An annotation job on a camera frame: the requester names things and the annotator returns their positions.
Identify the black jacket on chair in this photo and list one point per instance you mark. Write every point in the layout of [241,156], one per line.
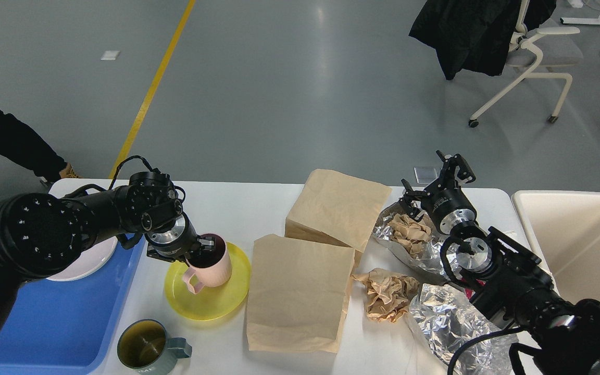
[469,35]

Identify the blue plastic tray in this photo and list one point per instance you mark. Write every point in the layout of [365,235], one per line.
[67,327]

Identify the green grey mug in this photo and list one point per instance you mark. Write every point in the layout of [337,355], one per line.
[147,348]

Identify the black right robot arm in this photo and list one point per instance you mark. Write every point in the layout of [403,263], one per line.
[506,279]

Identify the pink ribbed mug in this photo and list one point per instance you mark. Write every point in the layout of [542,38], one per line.
[209,272]

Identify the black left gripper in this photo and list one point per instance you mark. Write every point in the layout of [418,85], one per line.
[179,242]

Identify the yellow plate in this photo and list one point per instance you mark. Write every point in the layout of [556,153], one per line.
[212,302]

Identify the brown paper bag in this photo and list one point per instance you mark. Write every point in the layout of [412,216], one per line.
[298,295]
[336,209]

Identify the white office chair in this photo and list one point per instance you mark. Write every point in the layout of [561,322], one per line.
[537,53]

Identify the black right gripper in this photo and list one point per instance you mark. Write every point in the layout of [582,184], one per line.
[450,206]

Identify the crumpled paper in foil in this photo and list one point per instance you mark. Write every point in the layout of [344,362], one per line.
[413,236]

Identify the rear brown paper bag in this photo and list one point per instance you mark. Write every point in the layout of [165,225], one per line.
[336,209]

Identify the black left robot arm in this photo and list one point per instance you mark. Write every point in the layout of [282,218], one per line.
[41,235]

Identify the crumpled brown paper ball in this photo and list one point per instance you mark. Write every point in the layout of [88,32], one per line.
[388,294]

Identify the lower aluminium foil sheet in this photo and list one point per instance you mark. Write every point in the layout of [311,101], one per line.
[446,320]

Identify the white plastic bin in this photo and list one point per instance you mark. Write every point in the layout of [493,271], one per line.
[564,227]

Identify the upper aluminium foil sheet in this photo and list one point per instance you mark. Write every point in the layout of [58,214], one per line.
[430,265]

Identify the aluminium foil sheet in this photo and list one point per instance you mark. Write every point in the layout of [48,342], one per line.
[446,320]
[430,265]

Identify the pink plate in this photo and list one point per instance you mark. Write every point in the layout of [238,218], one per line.
[90,261]

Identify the person in black clothes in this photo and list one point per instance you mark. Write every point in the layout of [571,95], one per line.
[23,146]

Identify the front brown paper bag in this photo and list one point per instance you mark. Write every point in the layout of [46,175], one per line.
[298,295]

